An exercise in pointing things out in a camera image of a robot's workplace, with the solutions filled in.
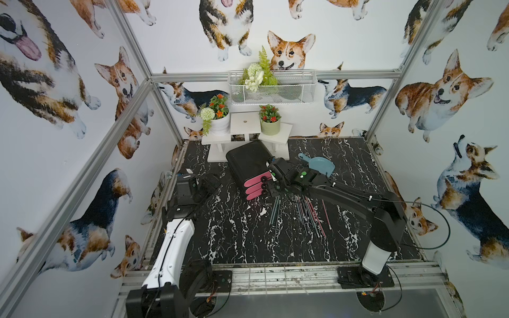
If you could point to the teal plastic dustpan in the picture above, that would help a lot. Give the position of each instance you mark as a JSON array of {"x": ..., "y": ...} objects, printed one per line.
[{"x": 320, "y": 164}]

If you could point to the pink middle drawer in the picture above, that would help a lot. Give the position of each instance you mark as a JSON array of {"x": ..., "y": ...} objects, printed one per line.
[{"x": 256, "y": 188}]

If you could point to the red pencil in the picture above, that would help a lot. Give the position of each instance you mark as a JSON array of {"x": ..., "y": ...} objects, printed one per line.
[{"x": 318, "y": 222}]

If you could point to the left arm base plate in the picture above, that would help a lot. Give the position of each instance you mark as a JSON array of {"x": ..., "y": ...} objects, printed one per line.
[{"x": 216, "y": 280}]

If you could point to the white stepped display stand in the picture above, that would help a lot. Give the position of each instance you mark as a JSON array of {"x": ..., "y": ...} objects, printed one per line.
[{"x": 238, "y": 129}]

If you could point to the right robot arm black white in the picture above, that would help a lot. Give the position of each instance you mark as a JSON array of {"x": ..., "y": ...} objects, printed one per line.
[{"x": 382, "y": 210}]

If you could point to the green pot red flowers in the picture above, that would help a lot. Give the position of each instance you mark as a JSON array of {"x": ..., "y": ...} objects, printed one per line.
[{"x": 270, "y": 120}]

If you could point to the white pot orange flowers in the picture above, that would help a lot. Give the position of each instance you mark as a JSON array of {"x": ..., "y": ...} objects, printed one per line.
[{"x": 215, "y": 116}]

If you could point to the teal pencil right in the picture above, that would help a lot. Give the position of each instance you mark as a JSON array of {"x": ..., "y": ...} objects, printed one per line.
[{"x": 312, "y": 216}]

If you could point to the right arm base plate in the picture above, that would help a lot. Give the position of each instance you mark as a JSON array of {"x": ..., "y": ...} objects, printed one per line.
[{"x": 354, "y": 277}]

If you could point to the pink bottom drawer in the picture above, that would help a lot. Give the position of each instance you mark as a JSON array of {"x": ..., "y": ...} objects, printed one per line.
[{"x": 256, "y": 194}]

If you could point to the black drawer cabinet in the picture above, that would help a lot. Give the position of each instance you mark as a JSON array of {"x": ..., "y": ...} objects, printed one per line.
[{"x": 248, "y": 161}]

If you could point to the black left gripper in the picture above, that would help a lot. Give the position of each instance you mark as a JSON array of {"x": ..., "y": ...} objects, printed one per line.
[{"x": 201, "y": 183}]

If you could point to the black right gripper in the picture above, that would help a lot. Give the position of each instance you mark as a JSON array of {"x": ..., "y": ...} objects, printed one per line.
[{"x": 271, "y": 190}]

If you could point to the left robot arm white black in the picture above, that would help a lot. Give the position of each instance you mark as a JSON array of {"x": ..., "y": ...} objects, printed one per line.
[{"x": 171, "y": 287}]

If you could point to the pink pencil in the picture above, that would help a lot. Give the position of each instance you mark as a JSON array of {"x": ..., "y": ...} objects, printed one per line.
[{"x": 326, "y": 214}]

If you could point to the white wire basket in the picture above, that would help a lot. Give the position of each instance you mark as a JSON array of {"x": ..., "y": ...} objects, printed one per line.
[{"x": 293, "y": 87}]

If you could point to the green white artificial fern flowers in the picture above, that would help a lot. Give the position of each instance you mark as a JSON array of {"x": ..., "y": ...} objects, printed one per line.
[{"x": 258, "y": 74}]

